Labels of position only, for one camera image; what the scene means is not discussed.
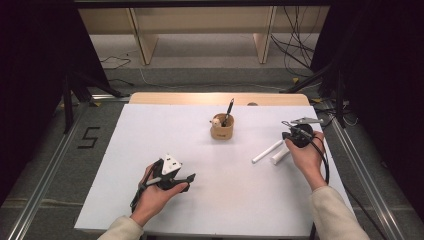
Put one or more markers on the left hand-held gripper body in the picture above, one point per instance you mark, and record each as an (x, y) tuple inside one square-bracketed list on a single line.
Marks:
[(170, 165)]

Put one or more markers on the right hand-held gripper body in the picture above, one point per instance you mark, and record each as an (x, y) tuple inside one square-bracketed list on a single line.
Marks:
[(302, 135)]

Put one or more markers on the thick white tube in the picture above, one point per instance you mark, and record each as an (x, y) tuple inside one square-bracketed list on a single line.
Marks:
[(278, 156)]

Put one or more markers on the thin white tube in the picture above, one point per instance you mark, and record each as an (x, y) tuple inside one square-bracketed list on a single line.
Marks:
[(266, 152)]

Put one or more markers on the wooden pen holder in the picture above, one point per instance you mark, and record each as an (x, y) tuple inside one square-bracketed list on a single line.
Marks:
[(222, 132)]

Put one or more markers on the black and silver pen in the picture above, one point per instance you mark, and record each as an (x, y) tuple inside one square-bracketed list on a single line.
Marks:
[(229, 108)]

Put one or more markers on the person's right hand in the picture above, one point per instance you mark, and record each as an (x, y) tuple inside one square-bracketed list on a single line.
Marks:
[(310, 160)]

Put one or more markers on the person's left hand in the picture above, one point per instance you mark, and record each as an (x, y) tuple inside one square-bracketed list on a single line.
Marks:
[(151, 200)]

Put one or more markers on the yellow floor tape piece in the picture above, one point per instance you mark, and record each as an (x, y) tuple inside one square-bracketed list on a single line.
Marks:
[(316, 100), (96, 104), (295, 80)]

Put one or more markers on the black metal stand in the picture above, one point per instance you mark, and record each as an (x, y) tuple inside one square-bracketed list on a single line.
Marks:
[(339, 100), (67, 106)]

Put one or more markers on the small cream animal figurine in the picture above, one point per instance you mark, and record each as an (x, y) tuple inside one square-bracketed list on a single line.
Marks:
[(216, 122)]

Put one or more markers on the dark curtain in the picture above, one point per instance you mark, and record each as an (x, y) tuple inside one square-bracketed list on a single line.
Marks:
[(393, 66), (26, 66)]

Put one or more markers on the light wooden desk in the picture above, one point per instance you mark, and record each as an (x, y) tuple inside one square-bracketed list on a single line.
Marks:
[(200, 20)]

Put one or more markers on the black overhead bar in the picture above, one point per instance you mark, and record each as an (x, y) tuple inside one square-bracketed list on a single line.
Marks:
[(200, 3)]

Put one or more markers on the long aluminium rail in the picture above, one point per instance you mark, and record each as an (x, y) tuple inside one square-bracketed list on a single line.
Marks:
[(43, 186), (366, 186)]

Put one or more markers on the short aluminium rail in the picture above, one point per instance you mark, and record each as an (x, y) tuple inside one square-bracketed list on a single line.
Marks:
[(110, 97)]

